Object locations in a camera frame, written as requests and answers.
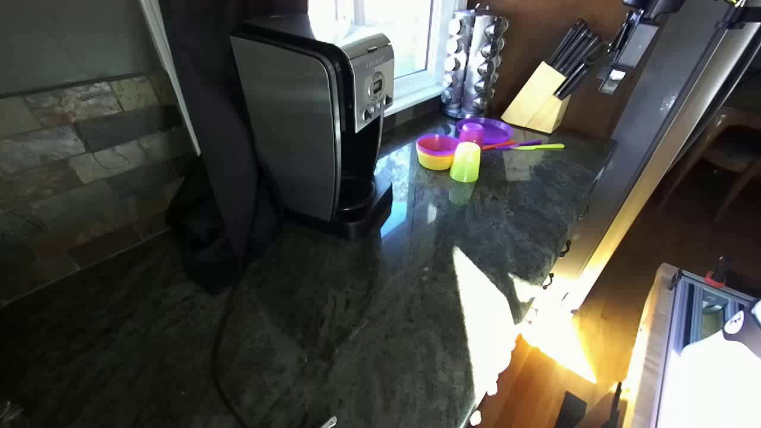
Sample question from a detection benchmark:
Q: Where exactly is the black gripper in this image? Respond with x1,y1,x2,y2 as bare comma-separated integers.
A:
597,0,687,98

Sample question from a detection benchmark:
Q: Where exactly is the wooden knife block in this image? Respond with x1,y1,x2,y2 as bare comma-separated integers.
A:
500,59,572,135

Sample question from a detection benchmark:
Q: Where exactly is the green plastic spoon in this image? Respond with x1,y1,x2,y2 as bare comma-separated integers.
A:
512,140,568,154

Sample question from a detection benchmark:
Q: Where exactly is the pink plastic spoon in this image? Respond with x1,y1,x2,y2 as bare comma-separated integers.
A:
483,137,550,153

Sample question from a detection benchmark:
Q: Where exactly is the wooden chair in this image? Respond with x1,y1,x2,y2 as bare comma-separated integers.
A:
660,99,761,225

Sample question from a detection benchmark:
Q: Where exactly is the purple plastic plate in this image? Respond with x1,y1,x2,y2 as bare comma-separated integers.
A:
454,115,519,153

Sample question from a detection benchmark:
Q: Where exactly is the magenta plastic cup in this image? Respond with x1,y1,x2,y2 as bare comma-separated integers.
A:
457,118,486,144

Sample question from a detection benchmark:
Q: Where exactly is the green plastic cup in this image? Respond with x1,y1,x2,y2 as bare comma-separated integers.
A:
449,140,483,185

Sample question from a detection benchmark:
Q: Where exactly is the pink plastic bowl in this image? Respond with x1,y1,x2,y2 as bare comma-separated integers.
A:
414,131,461,160

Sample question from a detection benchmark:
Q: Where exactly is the yellow plastic bowl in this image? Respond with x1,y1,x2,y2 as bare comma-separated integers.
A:
417,150,457,173

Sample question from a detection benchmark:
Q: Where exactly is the gray box device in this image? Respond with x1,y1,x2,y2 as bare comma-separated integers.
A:
622,261,761,428

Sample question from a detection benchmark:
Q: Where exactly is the white sheet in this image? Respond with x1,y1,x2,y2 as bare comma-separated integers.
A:
657,327,761,428

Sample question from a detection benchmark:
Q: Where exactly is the small black box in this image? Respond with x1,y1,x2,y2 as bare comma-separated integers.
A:
555,390,590,428

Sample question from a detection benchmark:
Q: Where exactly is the dark hanging curtain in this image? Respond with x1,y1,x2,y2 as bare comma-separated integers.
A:
157,0,314,295

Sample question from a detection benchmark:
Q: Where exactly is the black handled knife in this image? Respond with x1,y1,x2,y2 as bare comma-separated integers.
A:
555,44,613,103
557,30,603,80
547,20,591,71

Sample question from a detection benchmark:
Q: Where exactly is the white window frame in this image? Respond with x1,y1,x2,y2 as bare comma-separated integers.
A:
306,0,467,115

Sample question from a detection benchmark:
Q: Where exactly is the black power cable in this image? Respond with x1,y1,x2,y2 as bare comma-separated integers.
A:
212,264,339,428

